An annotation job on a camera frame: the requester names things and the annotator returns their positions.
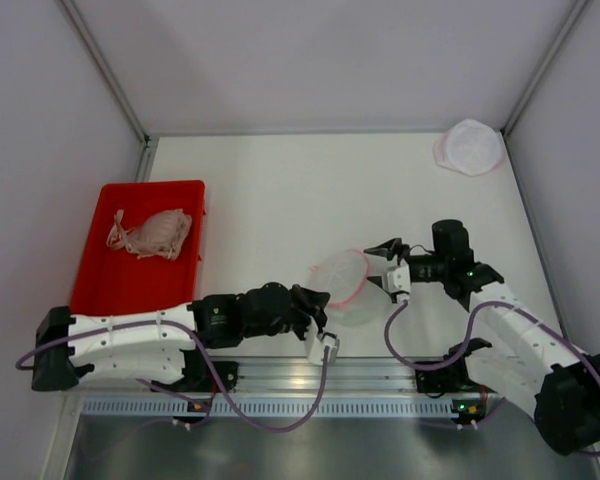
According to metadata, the spare white mesh laundry bag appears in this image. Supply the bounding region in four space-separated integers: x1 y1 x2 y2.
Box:
433 119 506 177

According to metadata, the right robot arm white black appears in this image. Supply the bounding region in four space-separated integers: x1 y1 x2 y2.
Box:
364 219 600 457

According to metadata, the white mesh laundry bag pink trim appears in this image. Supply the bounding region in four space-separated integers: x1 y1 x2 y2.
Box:
307 249 387 328

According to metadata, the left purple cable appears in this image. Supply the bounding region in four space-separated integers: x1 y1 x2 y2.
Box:
14 319 331 434

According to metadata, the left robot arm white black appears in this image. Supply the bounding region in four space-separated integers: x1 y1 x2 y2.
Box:
17 282 339 392

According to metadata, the slotted cable duct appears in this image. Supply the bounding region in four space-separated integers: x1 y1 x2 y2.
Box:
82 395 485 419

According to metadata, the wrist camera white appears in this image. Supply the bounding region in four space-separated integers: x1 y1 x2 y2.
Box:
382 264 411 304
304 323 340 365

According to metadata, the red plastic bin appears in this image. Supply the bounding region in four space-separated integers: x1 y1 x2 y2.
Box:
69 180 206 316

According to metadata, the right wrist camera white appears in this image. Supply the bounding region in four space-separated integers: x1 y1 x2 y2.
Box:
382 264 411 304

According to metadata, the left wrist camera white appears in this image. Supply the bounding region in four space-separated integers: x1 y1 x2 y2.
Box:
304 323 340 365

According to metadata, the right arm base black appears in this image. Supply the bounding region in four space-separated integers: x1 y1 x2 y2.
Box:
413 338 492 398

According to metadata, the pink lace bra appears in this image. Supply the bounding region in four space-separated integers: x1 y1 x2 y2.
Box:
106 209 193 261

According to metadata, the aluminium mounting rail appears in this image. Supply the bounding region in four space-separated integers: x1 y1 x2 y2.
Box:
62 355 600 396

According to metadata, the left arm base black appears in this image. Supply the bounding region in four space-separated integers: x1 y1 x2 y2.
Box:
149 357 239 394

